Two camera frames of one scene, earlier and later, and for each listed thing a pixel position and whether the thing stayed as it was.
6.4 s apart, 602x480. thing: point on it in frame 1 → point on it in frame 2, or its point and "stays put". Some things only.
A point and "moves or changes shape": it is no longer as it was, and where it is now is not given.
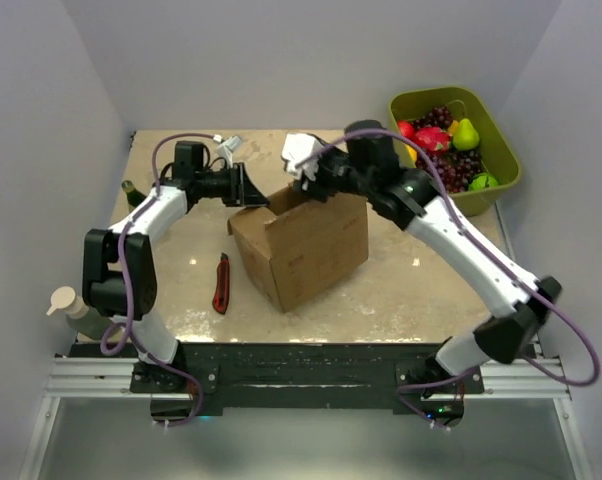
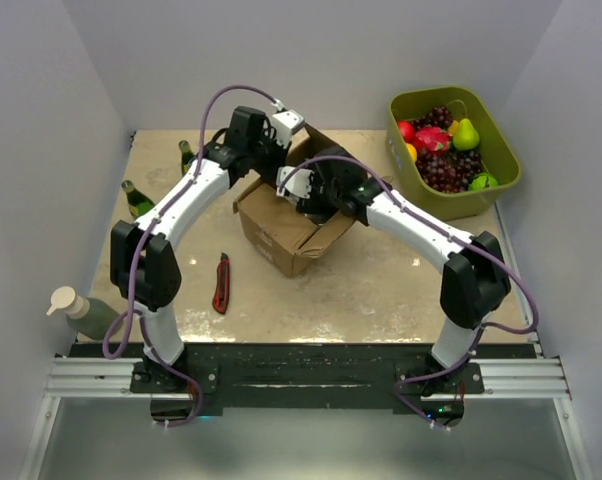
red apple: [406, 128] stays put
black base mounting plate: [300, 379] stays put
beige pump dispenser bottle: [86, 321] stays put
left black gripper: [242, 191] → [268, 135]
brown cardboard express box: [299, 242] moves or changes shape
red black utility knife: [220, 300] stays put
